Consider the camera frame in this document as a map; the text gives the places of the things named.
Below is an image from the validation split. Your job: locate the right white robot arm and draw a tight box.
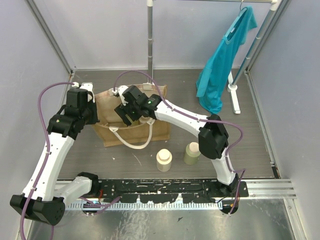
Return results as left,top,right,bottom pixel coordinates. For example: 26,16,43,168
112,85,242,197

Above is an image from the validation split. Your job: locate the tan canvas tote bag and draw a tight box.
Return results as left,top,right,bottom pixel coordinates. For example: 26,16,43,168
92,89,171,149

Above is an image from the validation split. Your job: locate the metal clothes rack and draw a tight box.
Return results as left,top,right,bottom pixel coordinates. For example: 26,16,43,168
146,0,281,115

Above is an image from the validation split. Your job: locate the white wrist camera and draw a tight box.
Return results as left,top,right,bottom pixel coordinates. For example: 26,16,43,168
112,85,129,106
72,82,96,103

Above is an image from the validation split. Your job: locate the teal t-shirt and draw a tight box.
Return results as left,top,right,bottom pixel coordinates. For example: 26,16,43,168
196,6,258,114

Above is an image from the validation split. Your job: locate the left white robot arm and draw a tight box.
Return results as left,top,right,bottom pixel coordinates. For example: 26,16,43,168
10,83,100,226

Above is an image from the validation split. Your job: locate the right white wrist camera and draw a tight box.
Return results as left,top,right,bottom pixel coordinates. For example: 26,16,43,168
112,85,129,106

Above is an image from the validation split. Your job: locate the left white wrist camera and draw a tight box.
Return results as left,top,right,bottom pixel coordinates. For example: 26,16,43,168
72,82,96,103

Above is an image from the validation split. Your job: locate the cream short bottle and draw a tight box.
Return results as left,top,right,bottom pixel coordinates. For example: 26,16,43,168
156,148,173,172

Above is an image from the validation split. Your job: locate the olive green bottle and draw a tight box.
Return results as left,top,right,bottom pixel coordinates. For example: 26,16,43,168
183,142,201,165

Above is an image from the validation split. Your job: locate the cream labelled tall bottle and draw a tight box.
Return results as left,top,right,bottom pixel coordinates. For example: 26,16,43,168
139,116,151,124

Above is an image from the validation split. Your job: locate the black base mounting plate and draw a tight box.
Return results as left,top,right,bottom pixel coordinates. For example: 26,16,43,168
84,178,249,213

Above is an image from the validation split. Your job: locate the green bottle white cap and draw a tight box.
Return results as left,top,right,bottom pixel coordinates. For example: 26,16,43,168
132,120,140,126

